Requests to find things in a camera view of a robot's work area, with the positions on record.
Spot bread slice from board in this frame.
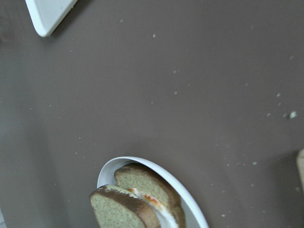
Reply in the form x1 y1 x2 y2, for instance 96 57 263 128
89 184 161 228

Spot fried egg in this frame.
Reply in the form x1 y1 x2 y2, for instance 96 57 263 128
128 188 179 228

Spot white round plate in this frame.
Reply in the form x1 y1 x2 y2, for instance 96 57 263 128
96 156 209 228

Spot beige serving tray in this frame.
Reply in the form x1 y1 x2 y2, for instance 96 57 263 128
25 0 77 37

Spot wooden cutting board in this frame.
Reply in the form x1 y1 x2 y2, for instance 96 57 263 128
296 149 304 189

